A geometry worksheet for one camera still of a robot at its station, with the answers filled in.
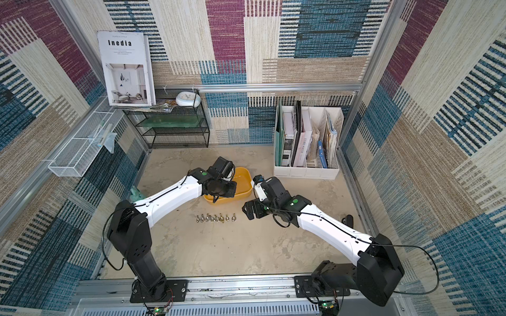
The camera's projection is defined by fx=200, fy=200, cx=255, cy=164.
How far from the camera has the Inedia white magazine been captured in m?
0.76

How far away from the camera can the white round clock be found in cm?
89

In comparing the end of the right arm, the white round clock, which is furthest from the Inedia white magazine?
the end of the right arm

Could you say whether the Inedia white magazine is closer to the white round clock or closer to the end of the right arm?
the white round clock

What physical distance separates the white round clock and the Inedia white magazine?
108 millimetres
